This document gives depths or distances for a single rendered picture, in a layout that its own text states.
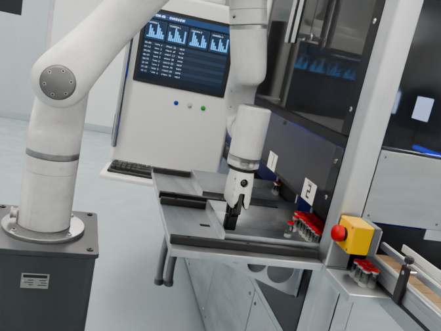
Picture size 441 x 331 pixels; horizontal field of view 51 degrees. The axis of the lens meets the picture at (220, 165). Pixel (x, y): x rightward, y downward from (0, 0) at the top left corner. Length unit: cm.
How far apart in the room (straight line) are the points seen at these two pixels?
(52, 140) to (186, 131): 106
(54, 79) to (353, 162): 71
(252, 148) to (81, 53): 46
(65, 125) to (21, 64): 558
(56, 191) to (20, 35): 561
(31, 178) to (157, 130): 103
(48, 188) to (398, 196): 85
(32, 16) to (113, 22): 560
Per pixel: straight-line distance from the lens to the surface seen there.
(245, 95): 123
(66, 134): 110
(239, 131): 116
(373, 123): 118
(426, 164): 128
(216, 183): 175
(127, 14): 106
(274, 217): 150
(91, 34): 105
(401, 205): 128
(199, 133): 207
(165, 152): 208
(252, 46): 112
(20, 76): 670
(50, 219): 114
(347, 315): 136
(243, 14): 112
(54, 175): 111
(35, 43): 664
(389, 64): 117
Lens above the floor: 134
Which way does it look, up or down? 13 degrees down
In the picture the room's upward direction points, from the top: 12 degrees clockwise
